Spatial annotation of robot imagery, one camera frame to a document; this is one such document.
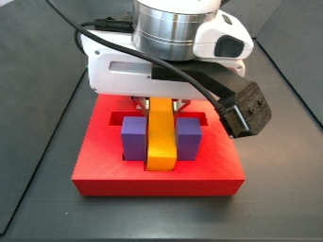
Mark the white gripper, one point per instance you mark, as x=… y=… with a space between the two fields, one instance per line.
x=209 y=37

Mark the yellow rectangular bar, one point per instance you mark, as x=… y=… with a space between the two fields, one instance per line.
x=161 y=145

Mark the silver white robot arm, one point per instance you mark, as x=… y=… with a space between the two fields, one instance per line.
x=189 y=7

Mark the red board with slots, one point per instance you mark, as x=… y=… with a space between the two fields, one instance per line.
x=102 y=174

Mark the purple U block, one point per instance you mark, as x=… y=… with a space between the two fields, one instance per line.
x=135 y=137

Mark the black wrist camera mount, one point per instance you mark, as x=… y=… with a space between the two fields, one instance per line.
x=245 y=109

